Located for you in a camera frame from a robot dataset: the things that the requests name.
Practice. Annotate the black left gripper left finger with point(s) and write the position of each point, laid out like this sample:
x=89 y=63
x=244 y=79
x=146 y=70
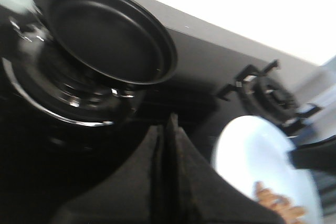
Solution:
x=123 y=197

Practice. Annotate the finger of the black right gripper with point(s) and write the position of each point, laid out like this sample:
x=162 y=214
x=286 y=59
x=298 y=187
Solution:
x=318 y=156

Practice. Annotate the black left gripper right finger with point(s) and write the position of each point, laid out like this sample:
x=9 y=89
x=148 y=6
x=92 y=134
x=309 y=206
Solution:
x=199 y=194

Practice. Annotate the brown meat pieces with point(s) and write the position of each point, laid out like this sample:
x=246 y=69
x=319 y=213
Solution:
x=279 y=204

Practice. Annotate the light blue plate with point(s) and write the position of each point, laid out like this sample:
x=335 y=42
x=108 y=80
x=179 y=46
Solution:
x=250 y=149

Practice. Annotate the black frying pan green handle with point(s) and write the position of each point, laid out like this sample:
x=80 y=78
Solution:
x=114 y=40

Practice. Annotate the black pan support grate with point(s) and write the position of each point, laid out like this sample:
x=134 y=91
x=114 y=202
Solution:
x=243 y=86
x=41 y=71

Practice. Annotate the black glass gas cooktop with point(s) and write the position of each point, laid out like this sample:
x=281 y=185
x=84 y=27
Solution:
x=45 y=161

